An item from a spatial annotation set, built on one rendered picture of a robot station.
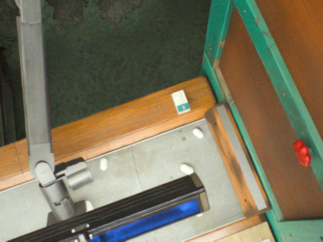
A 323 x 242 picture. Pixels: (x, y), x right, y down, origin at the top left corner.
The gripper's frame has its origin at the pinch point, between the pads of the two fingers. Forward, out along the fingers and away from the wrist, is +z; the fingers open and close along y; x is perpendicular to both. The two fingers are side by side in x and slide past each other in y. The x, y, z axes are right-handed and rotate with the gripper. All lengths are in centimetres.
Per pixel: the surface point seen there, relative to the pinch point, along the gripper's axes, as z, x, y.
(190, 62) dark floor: -4, 101, 60
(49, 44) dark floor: -31, 123, -5
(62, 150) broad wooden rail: -19.4, 15.1, 2.6
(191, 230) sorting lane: 7.5, -3.2, 28.9
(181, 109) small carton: -20.0, 13.1, 37.9
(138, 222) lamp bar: -18.9, -27.4, 19.2
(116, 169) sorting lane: -10.3, 11.0, 15.0
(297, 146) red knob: -30, -38, 47
